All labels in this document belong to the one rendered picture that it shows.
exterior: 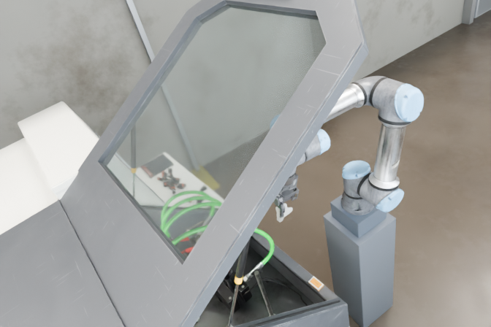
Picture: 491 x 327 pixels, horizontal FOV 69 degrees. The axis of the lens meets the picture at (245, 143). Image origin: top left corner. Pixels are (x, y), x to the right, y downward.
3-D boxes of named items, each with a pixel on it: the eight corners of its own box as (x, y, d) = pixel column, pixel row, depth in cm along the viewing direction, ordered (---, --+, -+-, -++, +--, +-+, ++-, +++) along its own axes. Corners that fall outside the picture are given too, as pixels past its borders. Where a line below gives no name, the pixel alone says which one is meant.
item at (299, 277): (341, 318, 137) (338, 296, 128) (334, 326, 136) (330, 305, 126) (243, 233, 181) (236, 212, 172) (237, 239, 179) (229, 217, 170)
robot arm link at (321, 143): (309, 120, 117) (282, 132, 113) (332, 133, 109) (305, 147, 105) (310, 139, 121) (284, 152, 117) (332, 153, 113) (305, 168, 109)
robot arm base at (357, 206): (357, 186, 174) (356, 171, 169) (382, 203, 163) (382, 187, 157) (334, 202, 170) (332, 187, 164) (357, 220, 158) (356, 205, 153)
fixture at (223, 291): (256, 305, 145) (248, 285, 136) (237, 322, 141) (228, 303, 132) (210, 257, 169) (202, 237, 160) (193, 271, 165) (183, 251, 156)
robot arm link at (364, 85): (369, 65, 138) (265, 114, 121) (392, 72, 129) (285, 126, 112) (368, 91, 144) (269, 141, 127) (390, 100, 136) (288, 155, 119)
